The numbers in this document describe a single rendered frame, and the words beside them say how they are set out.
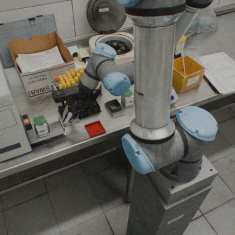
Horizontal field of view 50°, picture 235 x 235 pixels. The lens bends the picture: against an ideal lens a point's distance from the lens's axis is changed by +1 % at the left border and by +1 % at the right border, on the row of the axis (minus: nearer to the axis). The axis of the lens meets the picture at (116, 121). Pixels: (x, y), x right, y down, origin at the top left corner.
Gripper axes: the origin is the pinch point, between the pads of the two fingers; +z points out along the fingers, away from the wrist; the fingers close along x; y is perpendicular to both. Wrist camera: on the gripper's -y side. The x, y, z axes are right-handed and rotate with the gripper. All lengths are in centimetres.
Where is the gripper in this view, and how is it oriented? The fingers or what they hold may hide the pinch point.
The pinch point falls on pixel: (63, 124)
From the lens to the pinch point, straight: 102.5
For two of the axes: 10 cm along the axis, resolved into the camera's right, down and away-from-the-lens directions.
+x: -4.4, -6.7, 6.0
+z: -4.7, 7.4, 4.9
